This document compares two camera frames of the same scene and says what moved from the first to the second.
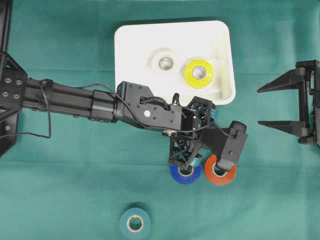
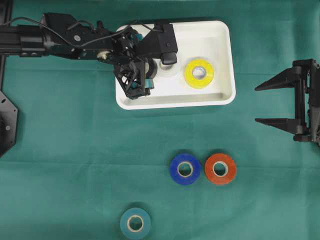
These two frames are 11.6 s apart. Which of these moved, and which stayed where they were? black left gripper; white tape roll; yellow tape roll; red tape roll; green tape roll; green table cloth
Moved: white tape roll; black left gripper
Stayed: yellow tape roll; green tape roll; green table cloth; red tape roll
